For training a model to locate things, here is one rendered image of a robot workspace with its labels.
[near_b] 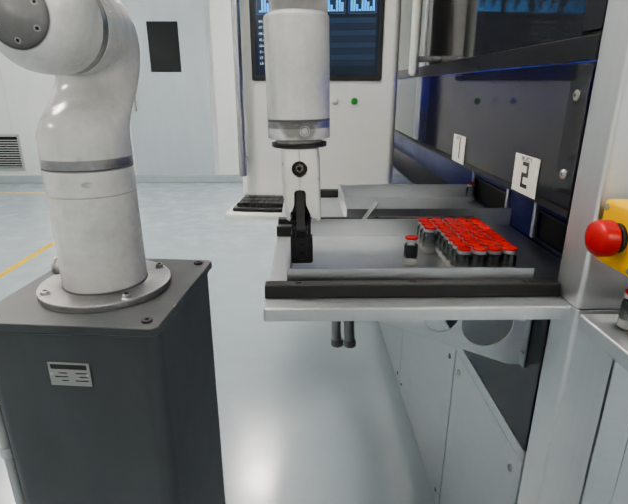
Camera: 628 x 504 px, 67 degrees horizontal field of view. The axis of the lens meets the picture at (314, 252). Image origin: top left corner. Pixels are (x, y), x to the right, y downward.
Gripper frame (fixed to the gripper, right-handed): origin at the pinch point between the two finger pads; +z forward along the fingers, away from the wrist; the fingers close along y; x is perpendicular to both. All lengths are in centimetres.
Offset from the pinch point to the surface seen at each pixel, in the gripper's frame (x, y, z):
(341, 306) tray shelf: -5.1, -10.5, 4.5
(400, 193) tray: -25, 54, 4
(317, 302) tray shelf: -2.0, -9.2, 4.5
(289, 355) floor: 8, 122, 92
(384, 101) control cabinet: -25, 87, -18
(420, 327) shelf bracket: -18.1, -1.2, 12.9
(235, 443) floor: 25, 66, 92
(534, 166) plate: -35.1, 4.2, -10.8
